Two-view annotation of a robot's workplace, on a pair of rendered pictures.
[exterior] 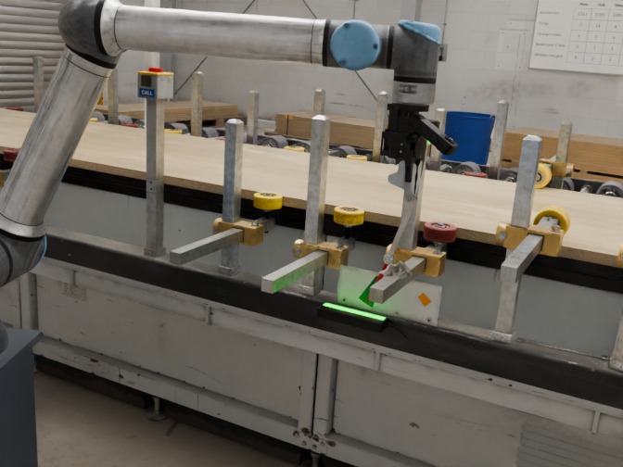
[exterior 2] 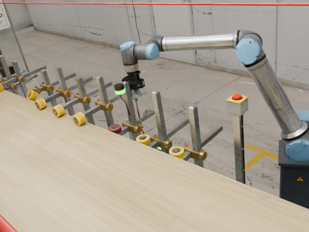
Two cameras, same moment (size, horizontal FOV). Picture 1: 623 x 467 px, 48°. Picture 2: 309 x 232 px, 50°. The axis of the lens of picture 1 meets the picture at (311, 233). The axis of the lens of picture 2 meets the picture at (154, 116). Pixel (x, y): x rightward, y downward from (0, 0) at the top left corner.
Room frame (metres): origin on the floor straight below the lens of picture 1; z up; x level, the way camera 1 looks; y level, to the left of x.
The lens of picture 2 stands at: (3.28, 0.57, 1.90)
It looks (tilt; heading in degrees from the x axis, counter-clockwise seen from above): 28 degrees down; 201
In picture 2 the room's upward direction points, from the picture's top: 10 degrees counter-clockwise
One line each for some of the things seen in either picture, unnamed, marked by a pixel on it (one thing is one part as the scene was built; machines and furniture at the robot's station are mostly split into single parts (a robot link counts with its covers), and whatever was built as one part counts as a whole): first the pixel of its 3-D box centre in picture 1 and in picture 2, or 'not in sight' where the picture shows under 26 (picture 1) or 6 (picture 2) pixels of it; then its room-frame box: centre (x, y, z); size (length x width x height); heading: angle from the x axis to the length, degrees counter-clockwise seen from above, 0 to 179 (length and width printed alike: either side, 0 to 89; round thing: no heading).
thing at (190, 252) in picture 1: (227, 239); (199, 145); (1.73, 0.22, 0.82); 0.44 x 0.03 x 0.04; 154
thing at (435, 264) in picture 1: (415, 258); (131, 127); (1.58, -0.25, 0.85); 0.14 x 0.06 x 0.05; 64
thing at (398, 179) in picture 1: (400, 181); (139, 94); (1.51, -0.19, 1.05); 0.06 x 0.03 x 0.09; 64
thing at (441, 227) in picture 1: (438, 246); (116, 134); (1.68, -0.32, 0.85); 0.08 x 0.08 x 0.11
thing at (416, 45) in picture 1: (415, 52); (128, 53); (1.52, -0.19, 1.32); 0.10 x 0.09 x 0.12; 84
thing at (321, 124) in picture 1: (315, 211); (161, 128); (1.70, -0.01, 0.92); 0.04 x 0.04 x 0.48; 64
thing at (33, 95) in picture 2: not in sight; (32, 95); (1.25, -1.22, 0.93); 0.09 x 0.08 x 0.09; 154
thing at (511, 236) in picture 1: (528, 237); (104, 105); (1.47, -0.47, 0.95); 0.14 x 0.06 x 0.05; 64
